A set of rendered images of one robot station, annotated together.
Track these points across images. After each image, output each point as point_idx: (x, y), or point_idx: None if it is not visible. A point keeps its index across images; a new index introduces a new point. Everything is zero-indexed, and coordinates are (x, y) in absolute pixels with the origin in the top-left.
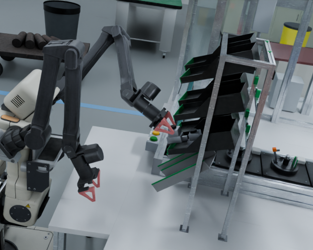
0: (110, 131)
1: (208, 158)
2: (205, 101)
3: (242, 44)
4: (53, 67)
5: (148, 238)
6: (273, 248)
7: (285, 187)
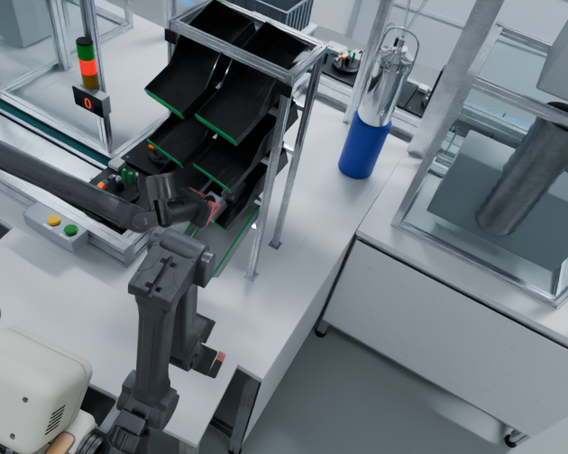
0: None
1: None
2: (262, 141)
3: (252, 36)
4: (175, 307)
5: (256, 320)
6: (300, 207)
7: None
